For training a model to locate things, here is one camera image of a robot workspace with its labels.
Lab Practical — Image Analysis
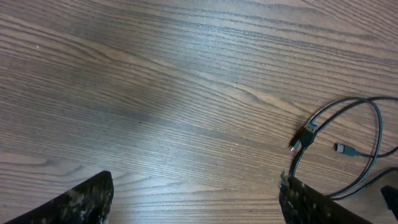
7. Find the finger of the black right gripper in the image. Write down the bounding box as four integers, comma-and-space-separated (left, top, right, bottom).
381, 185, 398, 218

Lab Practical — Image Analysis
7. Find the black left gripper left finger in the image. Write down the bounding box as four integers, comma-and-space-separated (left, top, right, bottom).
6, 170, 114, 224

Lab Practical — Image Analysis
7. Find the black thin USB cable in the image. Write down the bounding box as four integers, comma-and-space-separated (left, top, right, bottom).
289, 96, 398, 200

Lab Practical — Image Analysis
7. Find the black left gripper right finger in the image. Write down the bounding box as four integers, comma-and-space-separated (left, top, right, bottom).
279, 173, 368, 224

